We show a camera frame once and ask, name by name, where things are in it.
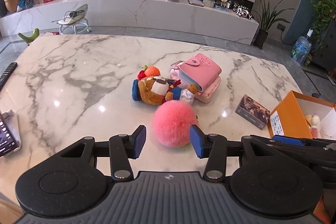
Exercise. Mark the brown bear plush blue outfit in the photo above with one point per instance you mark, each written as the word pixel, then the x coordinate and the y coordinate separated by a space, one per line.
pixel 157 90

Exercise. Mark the orange cardboard box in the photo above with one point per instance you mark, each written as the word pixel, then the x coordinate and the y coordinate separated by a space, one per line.
pixel 288 117

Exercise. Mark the black remote control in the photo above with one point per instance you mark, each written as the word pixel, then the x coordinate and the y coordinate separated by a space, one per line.
pixel 7 73

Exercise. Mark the blue water bottle jug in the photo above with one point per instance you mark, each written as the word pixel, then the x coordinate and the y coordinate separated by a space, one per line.
pixel 301 48

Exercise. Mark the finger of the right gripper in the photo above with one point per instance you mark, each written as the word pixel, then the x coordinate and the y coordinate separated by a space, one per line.
pixel 288 140

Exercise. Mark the cream crochet doll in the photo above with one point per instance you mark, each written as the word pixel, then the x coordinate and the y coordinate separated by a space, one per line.
pixel 314 124

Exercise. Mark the white baby bouncer chair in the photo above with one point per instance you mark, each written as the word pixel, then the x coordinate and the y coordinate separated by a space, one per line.
pixel 74 20

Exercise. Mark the black white cow figurine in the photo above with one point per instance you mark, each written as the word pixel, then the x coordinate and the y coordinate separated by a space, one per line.
pixel 242 11

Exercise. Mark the white marble tv cabinet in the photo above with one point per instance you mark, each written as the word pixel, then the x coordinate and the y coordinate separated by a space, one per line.
pixel 156 14

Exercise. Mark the smartphone on table edge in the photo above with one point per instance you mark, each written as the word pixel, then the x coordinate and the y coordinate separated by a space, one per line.
pixel 10 133

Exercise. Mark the illustrated card box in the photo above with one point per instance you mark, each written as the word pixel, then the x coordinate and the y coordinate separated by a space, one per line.
pixel 253 112

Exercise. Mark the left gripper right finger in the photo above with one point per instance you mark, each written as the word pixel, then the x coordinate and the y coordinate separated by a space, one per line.
pixel 215 148

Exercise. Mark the pink fabric pouch with ring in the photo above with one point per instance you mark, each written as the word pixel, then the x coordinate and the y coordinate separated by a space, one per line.
pixel 205 94

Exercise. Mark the pink fluffy pom-pom ball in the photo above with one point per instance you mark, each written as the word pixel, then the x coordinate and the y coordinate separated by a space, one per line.
pixel 171 123

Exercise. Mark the orange crochet fruit keychain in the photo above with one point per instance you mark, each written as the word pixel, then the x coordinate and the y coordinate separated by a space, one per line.
pixel 148 71

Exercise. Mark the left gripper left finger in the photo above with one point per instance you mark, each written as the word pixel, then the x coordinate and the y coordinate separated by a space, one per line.
pixel 119 149

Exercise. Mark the pink snap card holder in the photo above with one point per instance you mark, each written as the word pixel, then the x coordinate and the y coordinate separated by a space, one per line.
pixel 201 69

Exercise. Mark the potted plant black pot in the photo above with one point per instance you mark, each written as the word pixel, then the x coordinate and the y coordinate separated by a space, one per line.
pixel 268 16

